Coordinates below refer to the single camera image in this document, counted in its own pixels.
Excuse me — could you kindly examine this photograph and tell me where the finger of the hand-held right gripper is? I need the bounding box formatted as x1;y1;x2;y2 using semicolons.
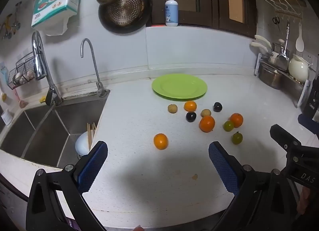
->
270;124;302;151
298;114;319;135

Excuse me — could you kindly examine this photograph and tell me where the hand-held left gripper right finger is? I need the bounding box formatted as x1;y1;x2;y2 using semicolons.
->
208;141;299;231

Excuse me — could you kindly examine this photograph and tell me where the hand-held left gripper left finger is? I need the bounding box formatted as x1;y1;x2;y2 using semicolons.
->
26;141;108;231

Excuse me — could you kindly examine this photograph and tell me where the green plate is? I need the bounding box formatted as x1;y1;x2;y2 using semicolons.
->
152;74;208;100

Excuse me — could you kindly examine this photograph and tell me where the person's right hand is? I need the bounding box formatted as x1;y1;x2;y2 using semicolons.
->
296;186;311;215

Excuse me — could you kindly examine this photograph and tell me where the white bowl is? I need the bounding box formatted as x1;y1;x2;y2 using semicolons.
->
75;131;96;157

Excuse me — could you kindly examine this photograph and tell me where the black appliance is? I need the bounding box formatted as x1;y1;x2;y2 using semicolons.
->
301;72;319;117

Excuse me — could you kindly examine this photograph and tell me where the steel dish rack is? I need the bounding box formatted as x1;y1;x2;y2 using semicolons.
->
254;53;311;108

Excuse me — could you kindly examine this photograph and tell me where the bundle of wooden chopsticks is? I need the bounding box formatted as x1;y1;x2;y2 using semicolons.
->
87;122;97;152

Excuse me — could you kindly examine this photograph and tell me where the stainless steel sink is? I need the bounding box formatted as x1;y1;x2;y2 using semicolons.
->
0;92;110;169

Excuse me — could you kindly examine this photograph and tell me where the stainless steel pot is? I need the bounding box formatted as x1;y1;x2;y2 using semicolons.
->
258;63;287;89

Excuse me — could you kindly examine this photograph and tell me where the steel spatula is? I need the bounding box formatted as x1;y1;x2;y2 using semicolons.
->
274;22;291;71

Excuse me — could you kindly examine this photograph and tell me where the white rice paddle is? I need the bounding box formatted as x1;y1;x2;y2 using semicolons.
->
295;21;305;52

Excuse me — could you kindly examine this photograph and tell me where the small white cup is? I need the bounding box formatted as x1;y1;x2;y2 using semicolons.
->
1;112;13;125

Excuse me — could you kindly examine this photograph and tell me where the thin gooseneck faucet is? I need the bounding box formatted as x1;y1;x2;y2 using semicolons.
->
80;38;108;98

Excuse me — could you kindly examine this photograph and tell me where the chrome kitchen faucet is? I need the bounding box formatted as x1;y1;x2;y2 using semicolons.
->
31;31;63;106

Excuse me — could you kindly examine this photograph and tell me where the black frying pan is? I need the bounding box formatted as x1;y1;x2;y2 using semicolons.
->
98;0;152;34

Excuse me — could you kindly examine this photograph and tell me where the brass perforated strainer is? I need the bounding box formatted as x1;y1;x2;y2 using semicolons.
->
106;0;145;26

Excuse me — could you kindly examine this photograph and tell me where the white pump soap bottle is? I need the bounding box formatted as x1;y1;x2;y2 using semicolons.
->
165;0;179;27

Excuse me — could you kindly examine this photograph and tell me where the green tissue pack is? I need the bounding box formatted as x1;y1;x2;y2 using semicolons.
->
31;0;83;28

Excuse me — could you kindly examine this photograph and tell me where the white handled knife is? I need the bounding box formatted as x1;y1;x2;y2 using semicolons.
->
250;42;268;55
254;35;272;50

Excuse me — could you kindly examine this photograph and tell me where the white wire wall rack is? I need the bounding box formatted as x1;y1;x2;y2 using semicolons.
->
261;0;303;19

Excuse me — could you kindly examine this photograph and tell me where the black wire basket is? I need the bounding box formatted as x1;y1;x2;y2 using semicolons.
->
7;52;38;89

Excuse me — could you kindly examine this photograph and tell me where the bicycle shaped wall hook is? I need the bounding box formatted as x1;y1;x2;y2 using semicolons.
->
2;13;22;40

